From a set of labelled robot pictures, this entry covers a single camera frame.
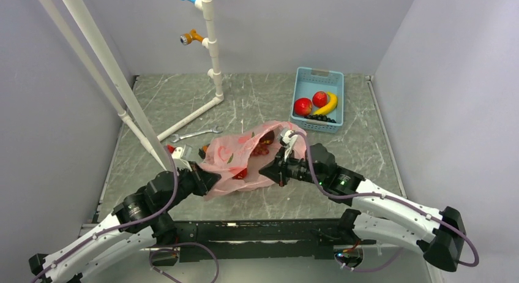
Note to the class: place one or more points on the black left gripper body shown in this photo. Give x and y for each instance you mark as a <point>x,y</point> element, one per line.
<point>191,182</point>

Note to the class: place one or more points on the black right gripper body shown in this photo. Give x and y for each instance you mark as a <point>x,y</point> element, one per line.
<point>294,168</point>

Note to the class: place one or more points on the red fake grape bunch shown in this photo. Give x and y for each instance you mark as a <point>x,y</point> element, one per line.
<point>261,149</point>

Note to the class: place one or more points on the pink plastic bag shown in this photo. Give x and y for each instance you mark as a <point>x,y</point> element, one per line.
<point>229,154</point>

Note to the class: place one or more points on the large red fake apple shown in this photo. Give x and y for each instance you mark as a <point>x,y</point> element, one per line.
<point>303,107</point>

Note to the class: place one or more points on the red fake peach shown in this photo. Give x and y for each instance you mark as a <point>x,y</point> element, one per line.
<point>320,99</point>

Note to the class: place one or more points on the small red fake fruit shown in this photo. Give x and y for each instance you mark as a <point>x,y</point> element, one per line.
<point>242,174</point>

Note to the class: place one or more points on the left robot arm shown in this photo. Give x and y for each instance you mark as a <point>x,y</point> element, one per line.
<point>146,209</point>

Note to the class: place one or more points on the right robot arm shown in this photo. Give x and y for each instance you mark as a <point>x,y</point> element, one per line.
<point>374,213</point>

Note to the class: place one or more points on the dark fake grape bunch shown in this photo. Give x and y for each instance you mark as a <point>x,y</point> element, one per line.
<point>322,118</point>

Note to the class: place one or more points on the yellow fake banana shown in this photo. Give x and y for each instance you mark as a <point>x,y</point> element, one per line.
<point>331,105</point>

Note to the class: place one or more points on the black orange hex key set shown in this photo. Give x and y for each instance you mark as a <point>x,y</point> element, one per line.
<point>202,152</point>

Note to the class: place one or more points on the silver open-end wrench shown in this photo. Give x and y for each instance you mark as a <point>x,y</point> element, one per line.
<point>214,130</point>

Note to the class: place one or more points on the light blue plastic basket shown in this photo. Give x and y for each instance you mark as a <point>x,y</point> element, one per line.
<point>308,82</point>

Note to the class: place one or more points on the orange hook on pipe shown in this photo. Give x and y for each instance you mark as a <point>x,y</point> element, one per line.
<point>190,37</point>

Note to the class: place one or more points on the white diagonal support pole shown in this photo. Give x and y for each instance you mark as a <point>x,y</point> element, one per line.
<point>132,115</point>

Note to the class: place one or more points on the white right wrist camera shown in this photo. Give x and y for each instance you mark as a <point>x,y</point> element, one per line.
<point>288,139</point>

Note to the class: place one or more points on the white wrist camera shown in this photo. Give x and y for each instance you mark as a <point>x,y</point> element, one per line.
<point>181,156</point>
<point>288,139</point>

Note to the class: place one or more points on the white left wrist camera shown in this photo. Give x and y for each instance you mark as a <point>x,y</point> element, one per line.
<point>181,156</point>

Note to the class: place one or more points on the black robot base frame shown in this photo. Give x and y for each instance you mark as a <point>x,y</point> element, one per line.
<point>194,241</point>

